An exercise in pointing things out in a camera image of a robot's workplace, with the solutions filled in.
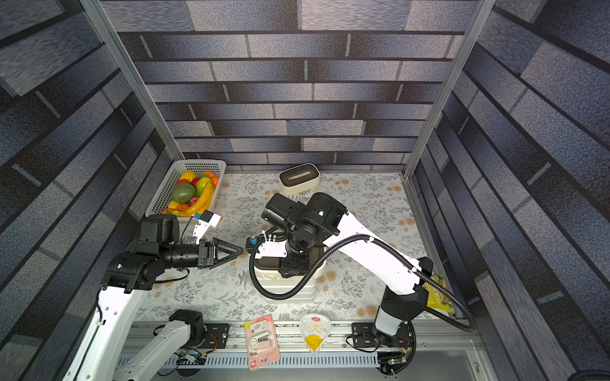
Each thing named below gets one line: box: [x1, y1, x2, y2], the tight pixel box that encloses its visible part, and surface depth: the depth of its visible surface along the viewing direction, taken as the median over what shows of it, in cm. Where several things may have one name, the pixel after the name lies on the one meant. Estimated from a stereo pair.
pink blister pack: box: [243, 314, 282, 371], surface depth 73 cm
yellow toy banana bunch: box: [178, 181, 215, 217], surface depth 99 cm
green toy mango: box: [171, 183, 197, 204], surface depth 104 cm
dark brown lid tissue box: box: [278, 162, 321, 195], surface depth 115 cm
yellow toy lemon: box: [179, 169, 197, 183], surface depth 112 cm
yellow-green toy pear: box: [196, 176, 213, 197], surface depth 106 cm
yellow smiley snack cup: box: [300, 312, 333, 354], surface depth 68 cm
